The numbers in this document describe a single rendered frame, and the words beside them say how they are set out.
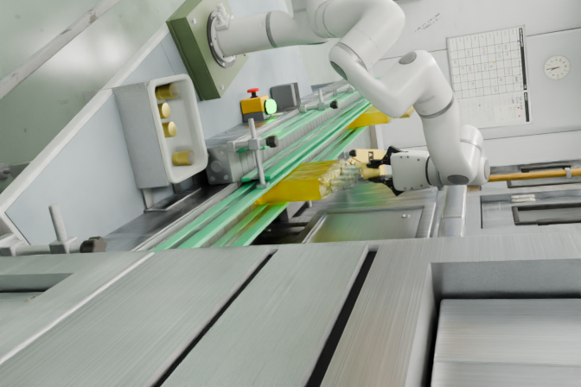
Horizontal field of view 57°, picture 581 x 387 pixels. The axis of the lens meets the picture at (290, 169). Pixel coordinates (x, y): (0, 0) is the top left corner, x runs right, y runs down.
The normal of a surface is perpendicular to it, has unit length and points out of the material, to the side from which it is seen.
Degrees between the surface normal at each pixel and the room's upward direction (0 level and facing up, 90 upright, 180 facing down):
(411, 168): 106
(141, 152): 90
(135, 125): 90
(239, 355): 90
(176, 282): 90
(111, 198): 0
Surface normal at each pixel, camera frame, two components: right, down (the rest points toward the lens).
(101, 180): 0.93, -0.09
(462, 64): -0.32, 0.25
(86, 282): -0.17, -0.96
